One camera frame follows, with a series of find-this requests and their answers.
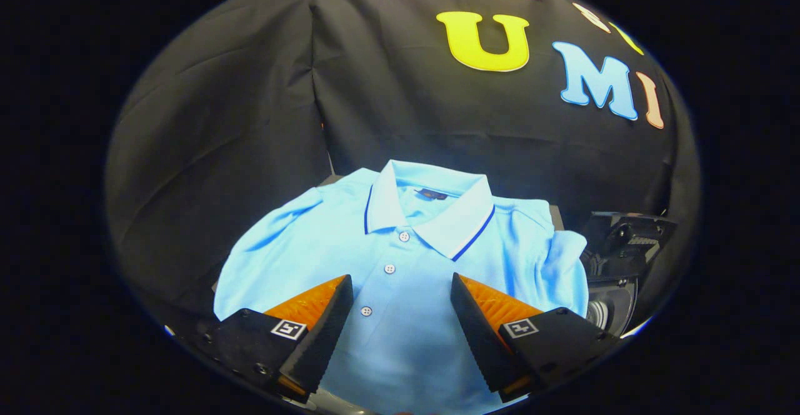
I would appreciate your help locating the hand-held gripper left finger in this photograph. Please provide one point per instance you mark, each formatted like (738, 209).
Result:
(322, 340)

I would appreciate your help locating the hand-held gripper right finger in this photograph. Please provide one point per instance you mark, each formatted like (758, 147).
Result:
(481, 340)

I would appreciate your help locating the light blue polo shirt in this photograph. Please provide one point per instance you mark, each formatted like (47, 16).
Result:
(400, 352)

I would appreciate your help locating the black backdrop cloth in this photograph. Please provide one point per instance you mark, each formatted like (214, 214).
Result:
(250, 121)

